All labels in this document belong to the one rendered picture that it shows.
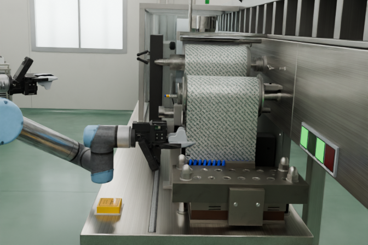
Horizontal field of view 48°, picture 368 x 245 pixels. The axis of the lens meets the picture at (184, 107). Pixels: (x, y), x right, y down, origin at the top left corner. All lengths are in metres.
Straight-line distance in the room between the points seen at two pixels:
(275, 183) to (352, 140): 0.39
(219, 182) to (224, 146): 0.20
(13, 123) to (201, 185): 0.54
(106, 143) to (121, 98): 5.69
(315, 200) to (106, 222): 0.81
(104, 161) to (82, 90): 5.77
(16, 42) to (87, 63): 1.19
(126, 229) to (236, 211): 0.32
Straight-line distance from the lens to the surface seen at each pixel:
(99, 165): 1.37
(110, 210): 1.32
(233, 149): 1.39
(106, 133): 1.34
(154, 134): 1.32
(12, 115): 1.16
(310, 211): 1.69
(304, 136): 1.17
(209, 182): 1.21
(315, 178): 1.64
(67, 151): 1.43
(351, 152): 0.92
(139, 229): 1.23
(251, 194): 1.21
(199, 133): 1.36
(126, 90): 6.99
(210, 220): 1.26
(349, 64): 0.94
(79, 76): 7.09
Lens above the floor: 1.47
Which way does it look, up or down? 11 degrees down
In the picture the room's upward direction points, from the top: 2 degrees clockwise
